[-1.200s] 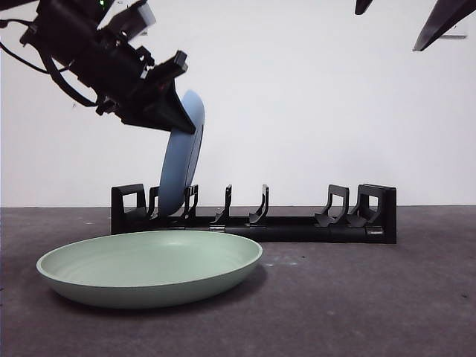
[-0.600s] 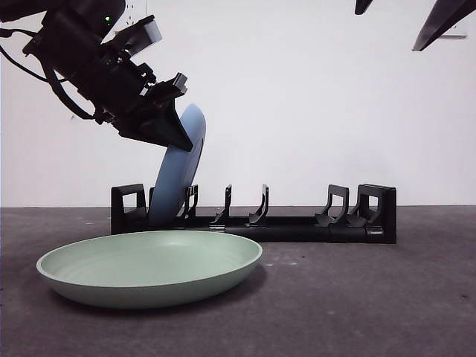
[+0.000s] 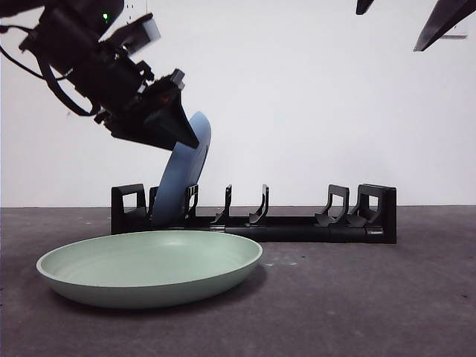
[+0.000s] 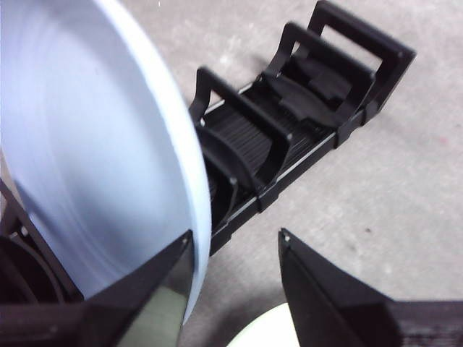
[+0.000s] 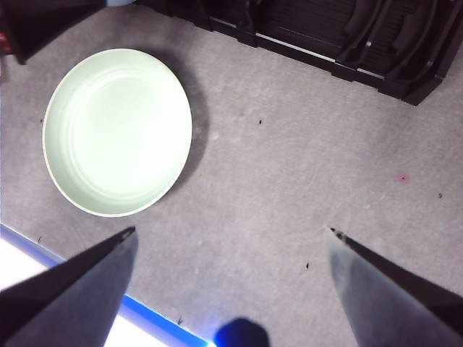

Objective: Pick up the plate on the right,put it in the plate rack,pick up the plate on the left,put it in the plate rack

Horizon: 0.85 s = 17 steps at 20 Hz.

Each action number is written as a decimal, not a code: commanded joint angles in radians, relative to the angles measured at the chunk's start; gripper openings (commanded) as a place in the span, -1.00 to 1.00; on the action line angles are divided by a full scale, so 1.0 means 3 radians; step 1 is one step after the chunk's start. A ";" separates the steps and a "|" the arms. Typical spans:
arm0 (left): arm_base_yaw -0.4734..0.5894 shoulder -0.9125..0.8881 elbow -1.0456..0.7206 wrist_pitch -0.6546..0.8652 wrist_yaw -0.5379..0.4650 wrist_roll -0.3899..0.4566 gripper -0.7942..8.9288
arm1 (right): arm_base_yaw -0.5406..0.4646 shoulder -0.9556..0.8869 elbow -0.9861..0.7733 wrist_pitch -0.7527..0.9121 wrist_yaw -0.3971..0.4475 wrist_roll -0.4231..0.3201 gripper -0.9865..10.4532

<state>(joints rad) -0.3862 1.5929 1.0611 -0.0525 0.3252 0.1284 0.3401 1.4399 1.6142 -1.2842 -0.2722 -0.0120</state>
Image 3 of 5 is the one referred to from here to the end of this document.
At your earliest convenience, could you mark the black plastic plate rack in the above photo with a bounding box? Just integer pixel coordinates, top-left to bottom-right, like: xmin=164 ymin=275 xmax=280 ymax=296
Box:
xmin=110 ymin=183 xmax=398 ymax=245

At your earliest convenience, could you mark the thick black cable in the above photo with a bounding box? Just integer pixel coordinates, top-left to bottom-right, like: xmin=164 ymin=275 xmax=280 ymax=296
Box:
xmin=36 ymin=59 xmax=107 ymax=117

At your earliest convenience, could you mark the round green plate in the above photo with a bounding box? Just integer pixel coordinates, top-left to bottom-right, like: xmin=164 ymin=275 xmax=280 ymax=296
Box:
xmin=36 ymin=229 xmax=264 ymax=309

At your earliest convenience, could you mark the round blue plate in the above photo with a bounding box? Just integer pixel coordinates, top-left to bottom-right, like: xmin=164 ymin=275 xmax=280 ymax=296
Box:
xmin=152 ymin=110 xmax=213 ymax=228

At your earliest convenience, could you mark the thin black cable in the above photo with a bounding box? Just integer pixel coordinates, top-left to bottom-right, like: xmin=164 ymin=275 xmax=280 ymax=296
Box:
xmin=0 ymin=44 xmax=51 ymax=81

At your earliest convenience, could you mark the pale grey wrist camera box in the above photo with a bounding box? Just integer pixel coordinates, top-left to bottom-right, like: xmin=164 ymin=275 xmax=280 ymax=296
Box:
xmin=98 ymin=13 xmax=162 ymax=55

